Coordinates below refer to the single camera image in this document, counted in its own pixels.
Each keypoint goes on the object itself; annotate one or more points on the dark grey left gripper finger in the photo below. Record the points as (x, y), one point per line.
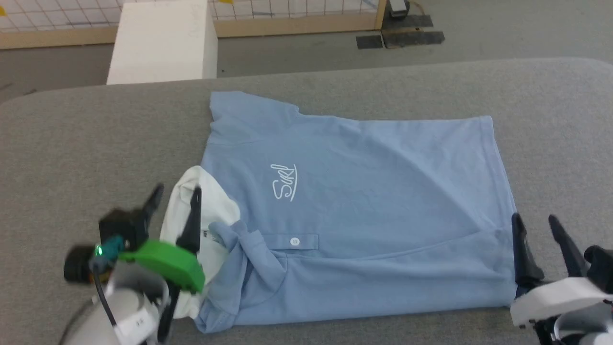
(154, 201)
(192, 225)

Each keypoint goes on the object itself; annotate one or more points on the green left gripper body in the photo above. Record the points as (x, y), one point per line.
(167, 263)

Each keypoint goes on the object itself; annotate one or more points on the white rectangular block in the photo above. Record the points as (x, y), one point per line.
(163, 43)

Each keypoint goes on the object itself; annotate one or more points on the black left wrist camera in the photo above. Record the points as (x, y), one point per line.
(122, 230)

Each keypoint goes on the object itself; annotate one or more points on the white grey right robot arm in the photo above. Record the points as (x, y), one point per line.
(582, 330)

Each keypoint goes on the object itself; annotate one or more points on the grey fabric table cover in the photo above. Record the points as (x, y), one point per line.
(96, 143)

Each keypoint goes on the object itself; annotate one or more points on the large black floor mat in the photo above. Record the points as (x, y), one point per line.
(412, 33)

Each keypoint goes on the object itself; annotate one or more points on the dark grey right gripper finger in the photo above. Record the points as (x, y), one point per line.
(567, 249)
(524, 254)

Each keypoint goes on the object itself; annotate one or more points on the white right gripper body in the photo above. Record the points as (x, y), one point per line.
(560, 297)

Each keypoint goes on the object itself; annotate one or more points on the small black floor mat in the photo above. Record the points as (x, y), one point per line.
(369, 42)

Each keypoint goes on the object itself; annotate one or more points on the light blue polo shirt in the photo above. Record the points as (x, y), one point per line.
(364, 191)

